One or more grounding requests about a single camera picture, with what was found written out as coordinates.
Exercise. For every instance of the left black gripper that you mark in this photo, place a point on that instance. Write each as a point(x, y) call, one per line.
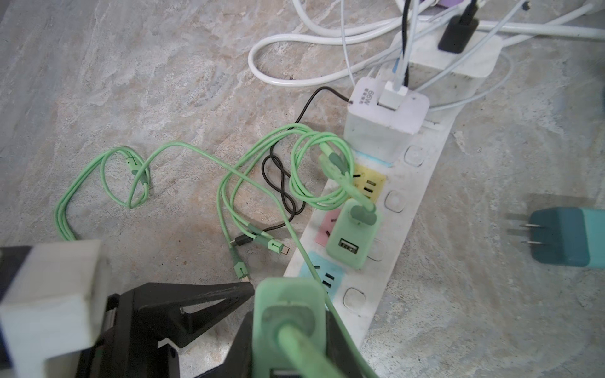
point(154, 312)

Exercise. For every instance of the teal charger plug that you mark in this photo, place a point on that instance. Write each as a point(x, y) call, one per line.
point(567, 236)

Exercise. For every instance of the white charger with black cable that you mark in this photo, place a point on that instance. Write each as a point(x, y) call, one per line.
point(453, 61)

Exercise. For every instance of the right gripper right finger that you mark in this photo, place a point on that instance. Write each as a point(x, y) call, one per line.
point(338, 351)

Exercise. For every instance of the green charger plug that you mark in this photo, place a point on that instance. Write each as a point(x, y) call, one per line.
point(289, 332)
point(353, 234)

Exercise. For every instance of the white multicolour power strip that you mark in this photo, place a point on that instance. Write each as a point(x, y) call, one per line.
point(356, 293)

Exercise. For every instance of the purple power strip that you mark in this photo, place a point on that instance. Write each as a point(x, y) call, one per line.
point(445, 3)

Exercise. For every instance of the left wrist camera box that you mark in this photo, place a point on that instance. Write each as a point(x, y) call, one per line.
point(53, 300)

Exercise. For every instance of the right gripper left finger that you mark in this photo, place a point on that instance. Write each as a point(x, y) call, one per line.
point(238, 361)

